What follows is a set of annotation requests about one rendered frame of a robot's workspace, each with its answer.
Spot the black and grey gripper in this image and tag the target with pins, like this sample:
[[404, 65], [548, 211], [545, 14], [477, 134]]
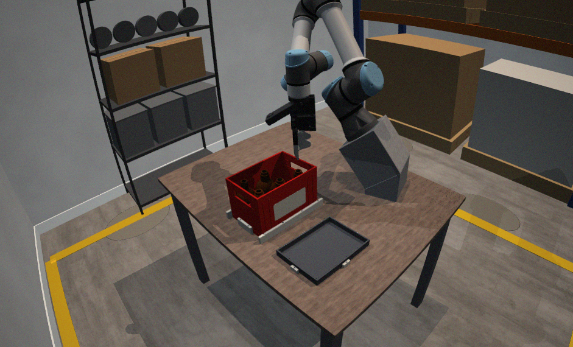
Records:
[[303, 119]]

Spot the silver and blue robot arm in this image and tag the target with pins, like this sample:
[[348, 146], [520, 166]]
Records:
[[344, 95]]

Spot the red crate with dividers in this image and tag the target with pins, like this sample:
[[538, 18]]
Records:
[[269, 210]]

